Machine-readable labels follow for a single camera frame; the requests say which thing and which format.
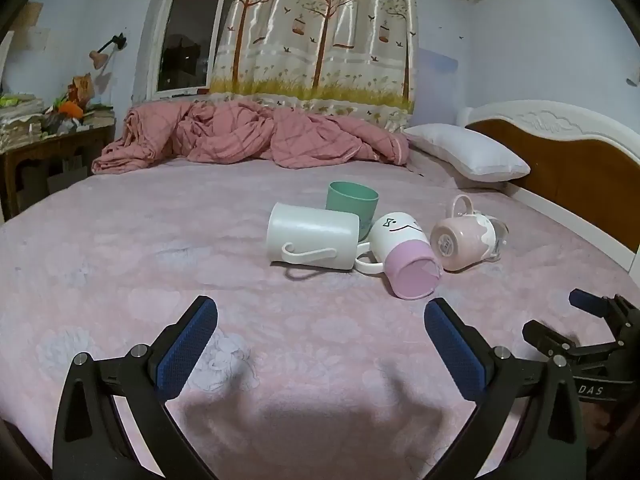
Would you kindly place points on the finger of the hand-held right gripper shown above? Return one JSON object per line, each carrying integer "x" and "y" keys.
{"x": 582, "y": 300}
{"x": 547, "y": 336}

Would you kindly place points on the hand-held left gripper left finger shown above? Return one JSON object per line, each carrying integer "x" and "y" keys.
{"x": 187, "y": 350}

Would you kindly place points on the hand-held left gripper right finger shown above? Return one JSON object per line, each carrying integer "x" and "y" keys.
{"x": 457, "y": 355}

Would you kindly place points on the pink mug with white drip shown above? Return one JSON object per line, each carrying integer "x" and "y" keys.
{"x": 460, "y": 245}

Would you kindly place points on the white and pink face cup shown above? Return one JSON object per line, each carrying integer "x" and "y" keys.
{"x": 400, "y": 245}

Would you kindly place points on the tall white cup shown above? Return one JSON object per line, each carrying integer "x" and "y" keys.
{"x": 310, "y": 230}

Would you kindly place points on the clear glass cup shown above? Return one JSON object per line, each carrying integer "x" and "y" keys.
{"x": 500, "y": 235}

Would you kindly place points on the green cup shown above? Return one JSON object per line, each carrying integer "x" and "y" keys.
{"x": 350, "y": 205}

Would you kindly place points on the pink floral bed sheet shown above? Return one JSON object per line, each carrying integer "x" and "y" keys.
{"x": 150, "y": 260}

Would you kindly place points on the white and brown bed headboard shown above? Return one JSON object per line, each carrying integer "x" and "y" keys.
{"x": 575, "y": 170}

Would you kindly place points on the white pillow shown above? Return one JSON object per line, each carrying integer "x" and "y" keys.
{"x": 465, "y": 152}

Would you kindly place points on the pink checked blanket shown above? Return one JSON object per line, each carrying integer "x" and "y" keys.
{"x": 225, "y": 135}

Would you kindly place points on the dark wooden desk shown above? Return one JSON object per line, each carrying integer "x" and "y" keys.
{"x": 50, "y": 145}

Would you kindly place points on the orange clutter pile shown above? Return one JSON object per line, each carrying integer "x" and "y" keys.
{"x": 70, "y": 105}

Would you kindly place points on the stack of books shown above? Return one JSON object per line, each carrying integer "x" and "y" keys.
{"x": 17, "y": 112}

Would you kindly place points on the pink clip lamp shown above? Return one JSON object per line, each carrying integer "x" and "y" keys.
{"x": 98, "y": 58}

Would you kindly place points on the tree print curtain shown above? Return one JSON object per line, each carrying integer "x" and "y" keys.
{"x": 310, "y": 35}

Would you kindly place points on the white frame window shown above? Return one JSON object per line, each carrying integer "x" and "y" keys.
{"x": 185, "y": 45}

